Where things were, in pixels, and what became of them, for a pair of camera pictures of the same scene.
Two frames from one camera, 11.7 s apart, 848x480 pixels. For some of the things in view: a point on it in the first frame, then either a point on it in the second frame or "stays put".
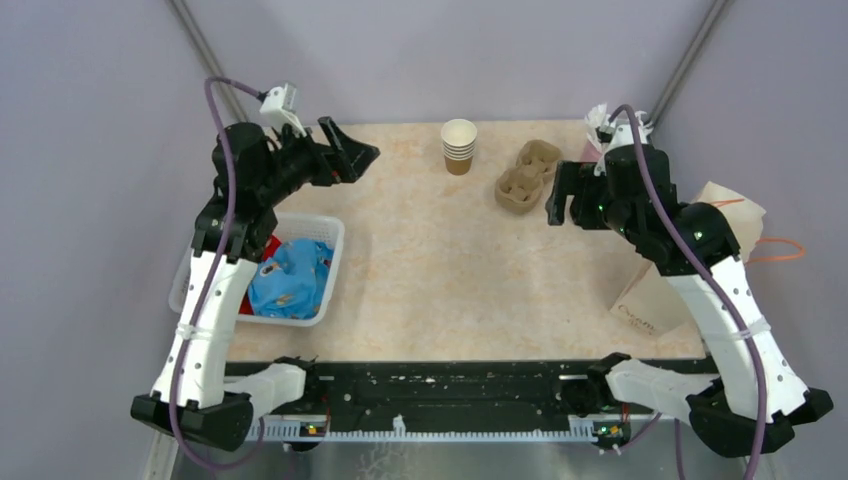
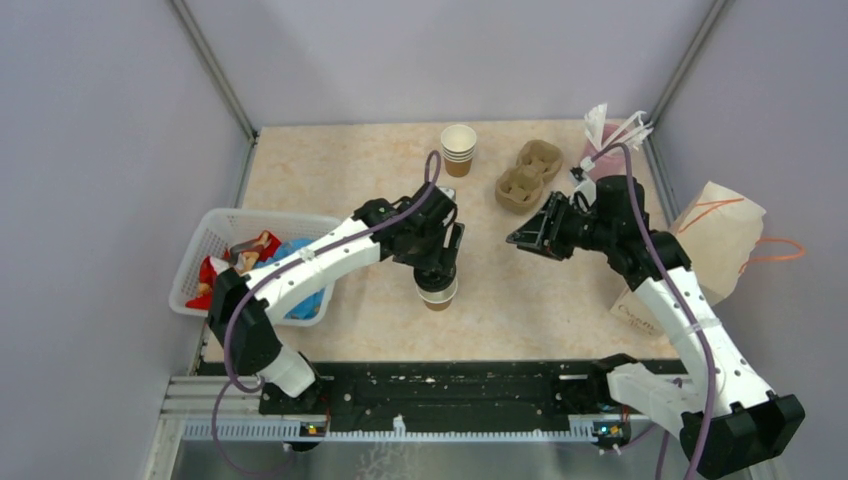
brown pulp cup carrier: [518, 189] stays put
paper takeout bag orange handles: [652, 300] stays put
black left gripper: [358, 154] → [441, 256]
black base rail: [474, 389] stays put
